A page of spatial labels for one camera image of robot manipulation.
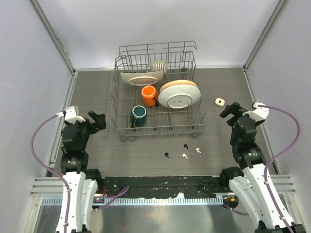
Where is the grey wire dish rack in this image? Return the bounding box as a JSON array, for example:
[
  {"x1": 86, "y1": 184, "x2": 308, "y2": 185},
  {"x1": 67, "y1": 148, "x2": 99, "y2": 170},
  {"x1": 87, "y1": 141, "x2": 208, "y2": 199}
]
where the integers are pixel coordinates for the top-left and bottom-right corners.
[{"x1": 110, "y1": 40, "x2": 206, "y2": 141}]

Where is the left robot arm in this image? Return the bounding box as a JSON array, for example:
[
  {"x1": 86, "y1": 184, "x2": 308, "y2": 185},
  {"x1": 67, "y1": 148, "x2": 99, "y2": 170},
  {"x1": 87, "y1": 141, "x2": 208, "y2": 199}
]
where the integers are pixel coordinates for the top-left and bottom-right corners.
[{"x1": 55, "y1": 111, "x2": 106, "y2": 233}]

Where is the white plate with foot ring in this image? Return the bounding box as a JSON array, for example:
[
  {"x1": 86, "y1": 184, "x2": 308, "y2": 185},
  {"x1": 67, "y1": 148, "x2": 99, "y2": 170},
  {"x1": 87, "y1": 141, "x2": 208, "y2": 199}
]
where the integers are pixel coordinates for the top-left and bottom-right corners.
[{"x1": 158, "y1": 84, "x2": 201, "y2": 109}]

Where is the striped grey white cup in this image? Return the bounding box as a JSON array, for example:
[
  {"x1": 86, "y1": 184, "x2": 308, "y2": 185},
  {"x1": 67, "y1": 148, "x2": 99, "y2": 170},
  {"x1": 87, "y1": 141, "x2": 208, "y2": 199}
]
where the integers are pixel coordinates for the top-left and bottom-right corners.
[{"x1": 146, "y1": 60, "x2": 167, "y2": 74}]

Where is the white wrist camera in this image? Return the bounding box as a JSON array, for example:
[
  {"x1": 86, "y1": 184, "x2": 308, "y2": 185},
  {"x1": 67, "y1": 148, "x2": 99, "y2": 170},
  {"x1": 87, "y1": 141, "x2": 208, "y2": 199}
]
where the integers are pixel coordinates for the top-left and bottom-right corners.
[
  {"x1": 242, "y1": 102, "x2": 269, "y2": 126},
  {"x1": 56, "y1": 106, "x2": 86, "y2": 124}
]

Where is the cream oval dish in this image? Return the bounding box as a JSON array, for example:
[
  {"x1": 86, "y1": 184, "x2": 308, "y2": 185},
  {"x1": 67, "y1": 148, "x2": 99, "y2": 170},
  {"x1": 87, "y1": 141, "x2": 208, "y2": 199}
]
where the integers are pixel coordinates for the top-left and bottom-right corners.
[{"x1": 120, "y1": 70, "x2": 163, "y2": 86}]

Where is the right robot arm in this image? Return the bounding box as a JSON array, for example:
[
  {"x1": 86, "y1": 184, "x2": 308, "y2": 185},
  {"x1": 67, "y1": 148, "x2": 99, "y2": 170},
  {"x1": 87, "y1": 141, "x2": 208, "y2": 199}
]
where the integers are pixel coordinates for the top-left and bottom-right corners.
[{"x1": 219, "y1": 102, "x2": 306, "y2": 233}]

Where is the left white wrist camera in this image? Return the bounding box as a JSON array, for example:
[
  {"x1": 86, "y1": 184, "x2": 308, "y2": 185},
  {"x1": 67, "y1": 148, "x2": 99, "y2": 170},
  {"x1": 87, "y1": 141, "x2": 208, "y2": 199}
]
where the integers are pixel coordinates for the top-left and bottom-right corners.
[{"x1": 56, "y1": 106, "x2": 86, "y2": 124}]

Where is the dark green ceramic mug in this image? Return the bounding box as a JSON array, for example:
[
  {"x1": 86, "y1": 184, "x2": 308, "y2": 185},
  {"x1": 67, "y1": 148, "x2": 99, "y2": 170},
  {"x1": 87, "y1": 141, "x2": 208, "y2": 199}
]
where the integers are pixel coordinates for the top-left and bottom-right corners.
[{"x1": 130, "y1": 105, "x2": 147, "y2": 128}]

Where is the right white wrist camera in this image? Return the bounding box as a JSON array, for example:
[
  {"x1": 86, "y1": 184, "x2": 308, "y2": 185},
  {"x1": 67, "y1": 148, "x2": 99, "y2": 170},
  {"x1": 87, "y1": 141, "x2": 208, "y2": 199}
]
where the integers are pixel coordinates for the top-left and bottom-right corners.
[{"x1": 242, "y1": 102, "x2": 269, "y2": 126}]

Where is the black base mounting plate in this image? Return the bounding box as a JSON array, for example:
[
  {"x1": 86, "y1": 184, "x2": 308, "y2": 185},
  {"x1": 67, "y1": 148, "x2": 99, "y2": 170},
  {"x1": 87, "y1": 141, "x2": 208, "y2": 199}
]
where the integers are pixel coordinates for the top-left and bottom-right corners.
[{"x1": 104, "y1": 176, "x2": 229, "y2": 199}]

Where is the cream square earbud case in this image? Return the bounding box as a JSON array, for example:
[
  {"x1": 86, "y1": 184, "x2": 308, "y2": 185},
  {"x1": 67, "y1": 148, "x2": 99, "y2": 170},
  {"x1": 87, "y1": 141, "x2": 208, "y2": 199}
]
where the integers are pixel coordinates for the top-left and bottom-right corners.
[{"x1": 214, "y1": 98, "x2": 225, "y2": 107}]

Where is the white perforated cable rail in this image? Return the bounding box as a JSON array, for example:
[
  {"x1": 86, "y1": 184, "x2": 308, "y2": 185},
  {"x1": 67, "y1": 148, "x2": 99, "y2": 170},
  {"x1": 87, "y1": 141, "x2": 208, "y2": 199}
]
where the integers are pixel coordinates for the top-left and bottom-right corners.
[{"x1": 41, "y1": 195, "x2": 223, "y2": 206}]

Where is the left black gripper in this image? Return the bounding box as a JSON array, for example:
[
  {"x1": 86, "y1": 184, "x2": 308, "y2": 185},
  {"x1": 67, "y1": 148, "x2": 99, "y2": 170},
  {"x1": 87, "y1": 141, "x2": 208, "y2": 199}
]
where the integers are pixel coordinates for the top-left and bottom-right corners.
[{"x1": 64, "y1": 111, "x2": 105, "y2": 150}]

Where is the beige ceramic plate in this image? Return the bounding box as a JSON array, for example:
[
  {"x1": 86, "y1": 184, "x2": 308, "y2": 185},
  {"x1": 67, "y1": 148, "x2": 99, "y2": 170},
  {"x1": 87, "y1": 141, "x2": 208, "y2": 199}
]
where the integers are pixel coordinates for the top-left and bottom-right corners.
[{"x1": 160, "y1": 80, "x2": 198, "y2": 92}]

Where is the orange ceramic mug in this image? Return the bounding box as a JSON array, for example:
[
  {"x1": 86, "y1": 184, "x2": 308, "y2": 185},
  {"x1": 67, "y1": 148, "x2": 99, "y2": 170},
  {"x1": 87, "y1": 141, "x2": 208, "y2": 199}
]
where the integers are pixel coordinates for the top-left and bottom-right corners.
[{"x1": 141, "y1": 85, "x2": 159, "y2": 107}]

